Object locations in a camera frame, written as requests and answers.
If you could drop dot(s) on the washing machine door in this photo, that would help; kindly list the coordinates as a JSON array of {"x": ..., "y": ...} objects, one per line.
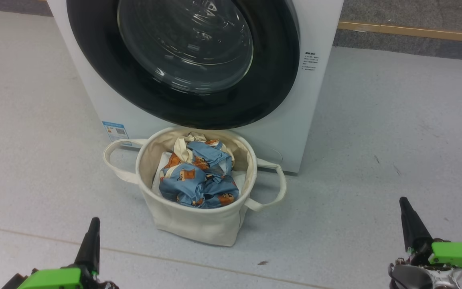
[{"x": 98, "y": 64}]

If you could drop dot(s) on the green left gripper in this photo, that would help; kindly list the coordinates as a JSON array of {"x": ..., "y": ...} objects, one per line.
[{"x": 50, "y": 279}]

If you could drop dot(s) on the wooden floor strip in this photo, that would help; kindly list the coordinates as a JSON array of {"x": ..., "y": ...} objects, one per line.
[{"x": 411, "y": 31}]

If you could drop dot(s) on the white folded cloth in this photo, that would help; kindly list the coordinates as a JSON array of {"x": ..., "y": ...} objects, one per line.
[{"x": 240, "y": 178}]

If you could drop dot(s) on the white front-load washing machine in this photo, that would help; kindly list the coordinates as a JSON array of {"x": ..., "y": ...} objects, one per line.
[{"x": 303, "y": 120}]

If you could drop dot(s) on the blue energy label sticker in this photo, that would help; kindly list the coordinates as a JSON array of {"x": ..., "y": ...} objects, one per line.
[{"x": 116, "y": 131}]

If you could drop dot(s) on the blue patterned garment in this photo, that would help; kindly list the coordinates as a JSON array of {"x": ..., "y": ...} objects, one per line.
[{"x": 199, "y": 176}]

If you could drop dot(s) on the round white filter access cover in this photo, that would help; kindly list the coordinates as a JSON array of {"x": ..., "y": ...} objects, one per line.
[{"x": 270, "y": 155}]

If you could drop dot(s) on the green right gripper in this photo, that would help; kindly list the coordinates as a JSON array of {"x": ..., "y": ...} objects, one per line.
[{"x": 460, "y": 253}]

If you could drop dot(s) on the cream canvas laundry basket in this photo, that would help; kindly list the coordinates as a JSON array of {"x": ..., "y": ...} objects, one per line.
[{"x": 195, "y": 226}]

